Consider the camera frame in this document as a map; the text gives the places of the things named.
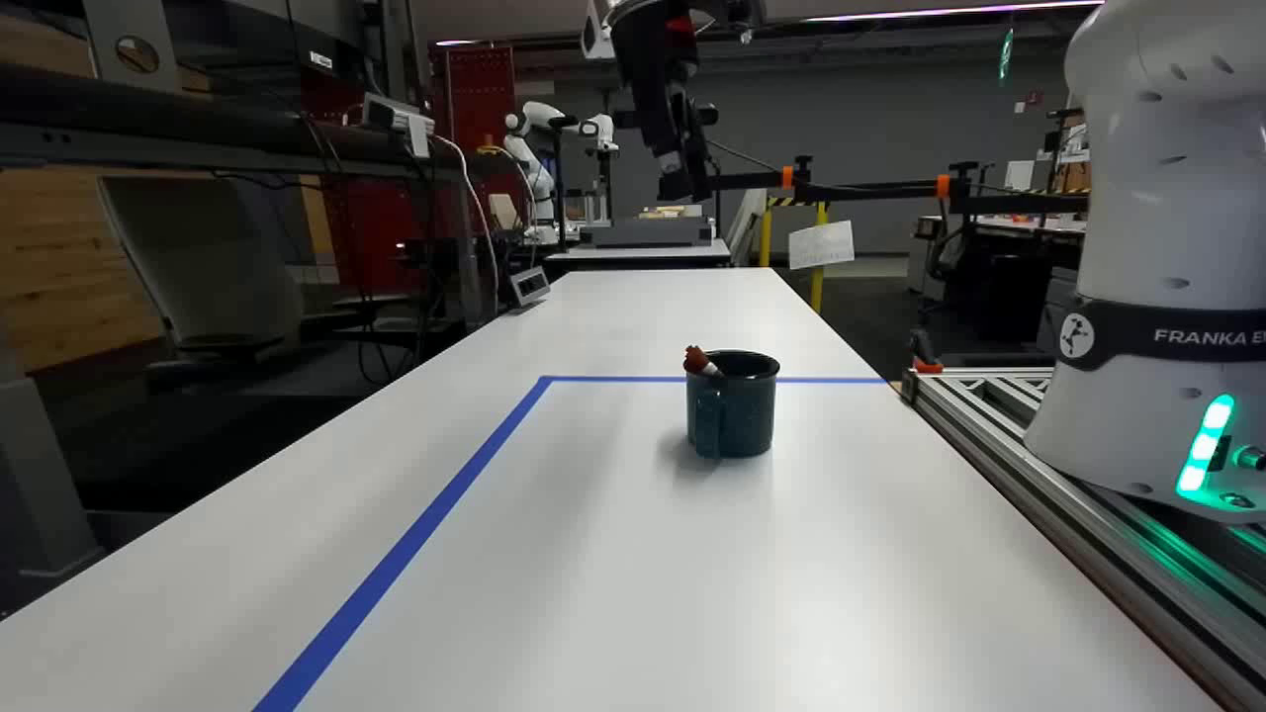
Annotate wooden panel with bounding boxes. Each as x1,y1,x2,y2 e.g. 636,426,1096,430
0,163,171,377

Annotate dark blue mug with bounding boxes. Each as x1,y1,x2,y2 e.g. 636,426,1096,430
684,347,783,463

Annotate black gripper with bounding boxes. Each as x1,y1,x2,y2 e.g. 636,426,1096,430
611,0,723,207

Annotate black shelf beam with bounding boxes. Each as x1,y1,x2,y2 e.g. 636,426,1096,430
0,57,467,187

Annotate blue tape line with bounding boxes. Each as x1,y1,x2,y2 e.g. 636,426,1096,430
248,373,888,712

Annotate red cabinet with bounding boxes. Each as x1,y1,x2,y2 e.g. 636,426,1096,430
433,36,523,175

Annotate yellow post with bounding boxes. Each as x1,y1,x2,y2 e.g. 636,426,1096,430
806,196,837,316
755,192,779,273

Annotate black equipment cart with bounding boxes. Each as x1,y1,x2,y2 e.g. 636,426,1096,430
906,192,1094,369

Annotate grey box housing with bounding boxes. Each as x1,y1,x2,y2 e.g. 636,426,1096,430
99,169,310,357

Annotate black bar with orange clamps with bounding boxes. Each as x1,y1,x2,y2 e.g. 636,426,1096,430
707,154,1094,216

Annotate aluminium frame rail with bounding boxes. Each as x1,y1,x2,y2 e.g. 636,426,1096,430
899,365,1266,712

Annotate white background table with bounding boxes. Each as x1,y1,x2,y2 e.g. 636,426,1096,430
543,215,736,276

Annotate small grey display device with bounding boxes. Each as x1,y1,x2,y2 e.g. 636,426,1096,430
506,262,558,314

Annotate white paper sign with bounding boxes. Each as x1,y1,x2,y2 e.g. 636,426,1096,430
783,216,860,276

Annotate white device on shelf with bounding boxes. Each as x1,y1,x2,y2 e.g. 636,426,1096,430
358,91,441,163

